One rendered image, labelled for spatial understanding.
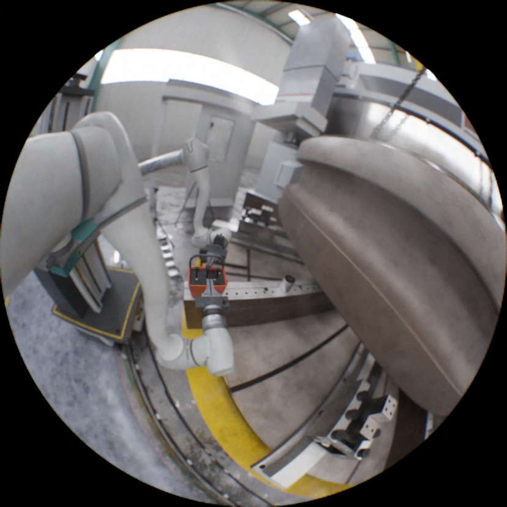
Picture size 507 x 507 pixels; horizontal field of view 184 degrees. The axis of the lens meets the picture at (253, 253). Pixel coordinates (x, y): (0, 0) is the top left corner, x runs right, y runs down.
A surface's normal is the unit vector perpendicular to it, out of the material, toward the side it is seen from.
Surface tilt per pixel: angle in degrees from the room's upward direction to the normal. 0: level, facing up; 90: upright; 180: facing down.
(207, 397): 0
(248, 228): 90
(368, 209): 90
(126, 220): 79
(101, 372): 0
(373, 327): 90
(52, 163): 63
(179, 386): 0
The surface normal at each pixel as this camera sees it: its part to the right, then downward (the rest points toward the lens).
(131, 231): 0.76, 0.39
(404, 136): -0.78, 0.17
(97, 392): 0.26, -0.78
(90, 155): 0.99, -0.13
